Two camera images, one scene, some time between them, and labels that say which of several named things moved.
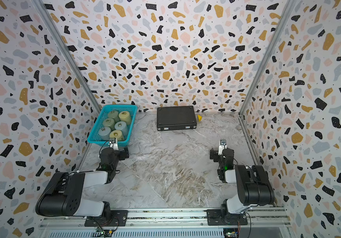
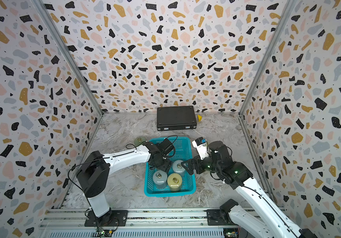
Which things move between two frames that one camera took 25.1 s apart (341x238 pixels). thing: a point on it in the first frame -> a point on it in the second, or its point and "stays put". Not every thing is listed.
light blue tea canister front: x=104 y=133 -> x=159 y=178
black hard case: x=175 y=118 stays put
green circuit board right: x=230 y=232 stays put
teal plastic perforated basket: x=93 y=136 -> x=183 y=152
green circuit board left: x=106 y=233 stays put
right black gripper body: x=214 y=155 -> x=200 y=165
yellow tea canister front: x=117 y=134 -> x=174 y=181
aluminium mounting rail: x=171 y=219 stays put
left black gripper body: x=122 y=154 -> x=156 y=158
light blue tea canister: x=122 y=126 -> x=177 y=167
